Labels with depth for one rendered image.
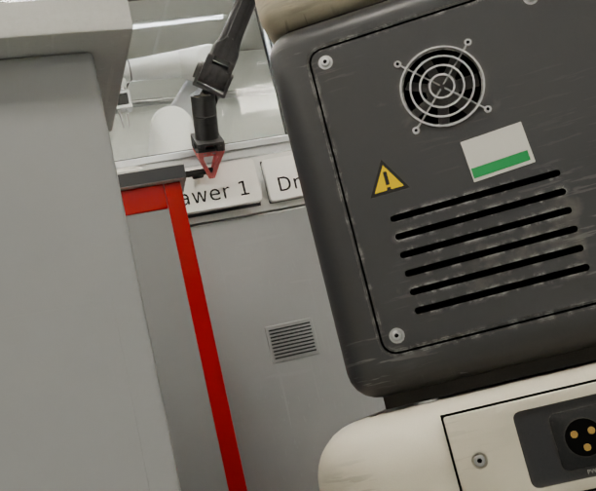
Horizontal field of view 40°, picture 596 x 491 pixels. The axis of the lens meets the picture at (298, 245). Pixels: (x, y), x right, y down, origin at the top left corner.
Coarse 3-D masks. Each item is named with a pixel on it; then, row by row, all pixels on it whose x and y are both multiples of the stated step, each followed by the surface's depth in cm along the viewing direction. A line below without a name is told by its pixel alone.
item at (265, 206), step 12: (264, 156) 210; (276, 156) 211; (192, 168) 206; (264, 180) 209; (264, 192) 208; (252, 204) 207; (264, 204) 207; (276, 204) 208; (288, 204) 208; (300, 204) 209; (192, 216) 203; (204, 216) 203; (216, 216) 204; (228, 216) 205; (240, 216) 206
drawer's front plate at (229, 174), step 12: (228, 168) 203; (240, 168) 204; (252, 168) 204; (192, 180) 201; (204, 180) 201; (216, 180) 202; (228, 180) 202; (240, 180) 203; (252, 180) 204; (192, 192) 200; (204, 192) 201; (216, 192) 201; (228, 192) 202; (240, 192) 202; (252, 192) 203; (192, 204) 199; (204, 204) 200; (216, 204) 200; (228, 204) 201; (240, 204) 202
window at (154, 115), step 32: (32, 0) 210; (128, 0) 215; (160, 0) 217; (192, 0) 219; (224, 0) 221; (160, 32) 215; (192, 32) 217; (256, 32) 220; (128, 64) 211; (160, 64) 213; (192, 64) 214; (256, 64) 218; (128, 96) 209; (160, 96) 210; (256, 96) 216; (128, 128) 207; (160, 128) 208; (192, 128) 210; (224, 128) 212; (256, 128) 214
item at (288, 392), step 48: (240, 240) 204; (288, 240) 206; (240, 288) 201; (288, 288) 203; (240, 336) 198; (288, 336) 200; (336, 336) 203; (240, 384) 195; (288, 384) 198; (336, 384) 200; (240, 432) 193; (288, 432) 195; (336, 432) 197; (288, 480) 192
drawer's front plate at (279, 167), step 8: (264, 160) 208; (272, 160) 209; (280, 160) 209; (288, 160) 209; (264, 168) 208; (272, 168) 208; (280, 168) 208; (288, 168) 209; (264, 176) 208; (272, 176) 207; (280, 176) 208; (288, 176) 208; (296, 176) 209; (272, 184) 207; (280, 184) 207; (296, 184) 208; (272, 192) 206; (280, 192) 207; (288, 192) 207; (296, 192) 208; (272, 200) 206; (280, 200) 207
